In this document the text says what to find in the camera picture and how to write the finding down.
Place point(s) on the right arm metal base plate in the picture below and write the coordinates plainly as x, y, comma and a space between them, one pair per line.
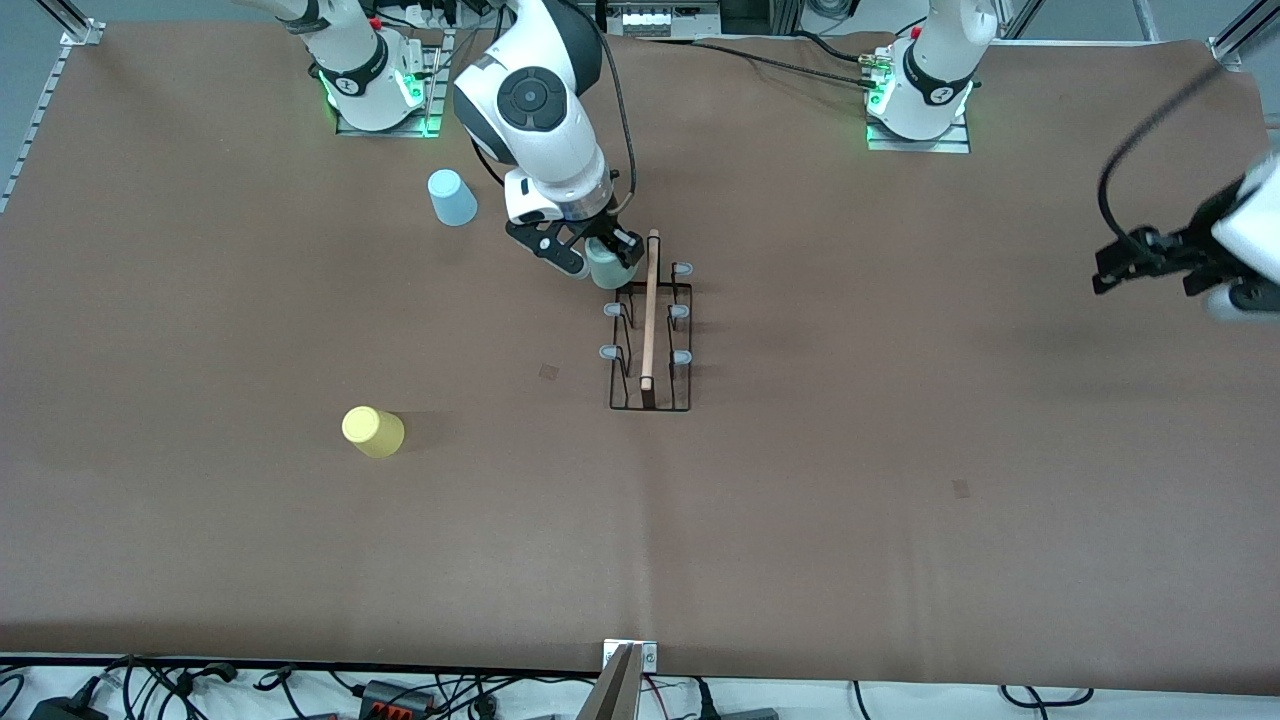
432, 90

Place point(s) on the black power adapter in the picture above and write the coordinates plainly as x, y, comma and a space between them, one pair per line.
65, 710

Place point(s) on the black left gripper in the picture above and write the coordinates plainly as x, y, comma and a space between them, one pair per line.
1196, 245

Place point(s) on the electronics box white terminals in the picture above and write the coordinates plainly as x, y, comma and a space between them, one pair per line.
660, 18

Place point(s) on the grey slanted beam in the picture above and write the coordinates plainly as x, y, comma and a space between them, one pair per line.
615, 690

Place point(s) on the metal edge bracket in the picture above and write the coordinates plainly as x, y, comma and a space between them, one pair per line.
650, 655

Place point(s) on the white power strip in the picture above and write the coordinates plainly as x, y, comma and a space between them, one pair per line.
430, 12

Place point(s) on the light blue plastic cup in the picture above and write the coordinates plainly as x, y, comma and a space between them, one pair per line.
452, 198

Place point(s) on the brown paper table cover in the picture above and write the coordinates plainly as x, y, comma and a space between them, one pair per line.
800, 520

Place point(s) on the yellow plastic cup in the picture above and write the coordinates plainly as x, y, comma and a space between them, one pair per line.
374, 432

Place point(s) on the aluminium corner rail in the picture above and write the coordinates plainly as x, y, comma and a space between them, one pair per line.
40, 110
1240, 35

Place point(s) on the pale green plastic cup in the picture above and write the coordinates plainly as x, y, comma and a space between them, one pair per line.
605, 272

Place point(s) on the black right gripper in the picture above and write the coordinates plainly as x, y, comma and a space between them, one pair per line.
604, 226

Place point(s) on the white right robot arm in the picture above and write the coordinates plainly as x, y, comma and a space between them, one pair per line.
530, 100

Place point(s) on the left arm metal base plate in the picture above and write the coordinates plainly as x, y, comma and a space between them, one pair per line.
915, 145

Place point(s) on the black orange connector block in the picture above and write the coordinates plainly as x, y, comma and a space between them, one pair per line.
395, 698

